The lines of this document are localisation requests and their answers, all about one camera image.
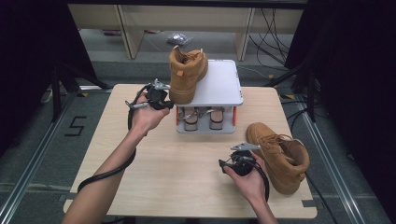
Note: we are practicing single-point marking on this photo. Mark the clear plastic bag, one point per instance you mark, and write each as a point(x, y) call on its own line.
point(179, 39)

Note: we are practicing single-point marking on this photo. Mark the person's left hand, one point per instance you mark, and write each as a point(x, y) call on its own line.
point(146, 118)

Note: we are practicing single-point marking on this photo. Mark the person's right hand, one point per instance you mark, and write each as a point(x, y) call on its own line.
point(252, 183)

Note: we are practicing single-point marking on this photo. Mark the tan suede boot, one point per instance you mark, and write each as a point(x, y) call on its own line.
point(280, 158)
point(186, 74)

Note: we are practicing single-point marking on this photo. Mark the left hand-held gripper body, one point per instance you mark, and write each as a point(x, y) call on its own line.
point(157, 95)

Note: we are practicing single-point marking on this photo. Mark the white two-tier shoe rack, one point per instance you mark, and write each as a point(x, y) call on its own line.
point(218, 84)

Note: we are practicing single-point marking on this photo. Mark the dark curtain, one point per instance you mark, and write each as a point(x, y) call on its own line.
point(31, 62)
point(358, 77)

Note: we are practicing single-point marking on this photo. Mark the aluminium floor rail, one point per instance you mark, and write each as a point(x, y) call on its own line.
point(330, 161)
point(31, 174)

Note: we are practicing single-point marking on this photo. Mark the beige desk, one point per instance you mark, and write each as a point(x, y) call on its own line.
point(140, 18)

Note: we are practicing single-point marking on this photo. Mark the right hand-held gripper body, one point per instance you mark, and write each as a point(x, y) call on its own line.
point(243, 163)

